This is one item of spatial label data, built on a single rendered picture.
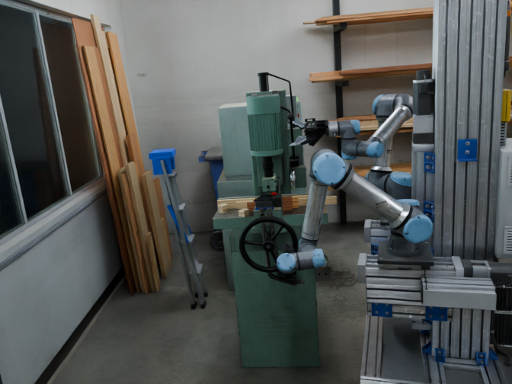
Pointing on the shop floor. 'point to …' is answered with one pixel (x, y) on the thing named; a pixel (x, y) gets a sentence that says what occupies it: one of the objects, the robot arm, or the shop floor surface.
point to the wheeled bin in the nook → (214, 155)
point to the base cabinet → (275, 316)
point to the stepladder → (166, 163)
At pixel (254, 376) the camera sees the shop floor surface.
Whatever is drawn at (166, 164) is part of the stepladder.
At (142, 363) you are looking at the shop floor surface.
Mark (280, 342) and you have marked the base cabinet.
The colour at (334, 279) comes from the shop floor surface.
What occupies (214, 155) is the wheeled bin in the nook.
